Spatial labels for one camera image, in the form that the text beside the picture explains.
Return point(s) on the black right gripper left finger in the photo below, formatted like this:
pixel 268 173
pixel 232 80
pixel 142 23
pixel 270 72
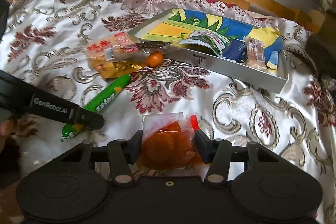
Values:
pixel 121 154

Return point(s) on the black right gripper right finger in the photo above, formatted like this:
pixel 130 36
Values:
pixel 216 153

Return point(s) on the orange chips clear bag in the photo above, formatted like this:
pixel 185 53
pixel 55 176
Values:
pixel 168 142

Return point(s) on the yellow green snack pack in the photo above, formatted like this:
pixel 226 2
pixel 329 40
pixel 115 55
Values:
pixel 97 104

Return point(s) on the brown cereal bar pack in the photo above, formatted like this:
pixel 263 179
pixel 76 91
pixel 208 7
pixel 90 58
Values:
pixel 255 54

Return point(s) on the blue white snack pack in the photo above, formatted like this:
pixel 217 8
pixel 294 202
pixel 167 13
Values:
pixel 235 50

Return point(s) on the rice cracker snack pack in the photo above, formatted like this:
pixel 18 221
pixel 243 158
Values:
pixel 116 47

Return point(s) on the green seaweed snack bag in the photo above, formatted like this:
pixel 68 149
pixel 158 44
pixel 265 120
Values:
pixel 208 39

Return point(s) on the person left hand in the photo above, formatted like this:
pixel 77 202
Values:
pixel 8 127

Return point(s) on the gold yellow snack packet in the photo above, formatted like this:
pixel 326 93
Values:
pixel 115 69

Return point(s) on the floral satin cloth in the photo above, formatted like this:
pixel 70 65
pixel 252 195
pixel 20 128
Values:
pixel 44 44

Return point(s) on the small orange mandarin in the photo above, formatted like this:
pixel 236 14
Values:
pixel 155 59

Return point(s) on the grey tray with dinosaur drawing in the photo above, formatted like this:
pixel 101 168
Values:
pixel 171 26

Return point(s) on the olive plush toy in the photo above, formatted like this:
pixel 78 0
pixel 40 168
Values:
pixel 320 47

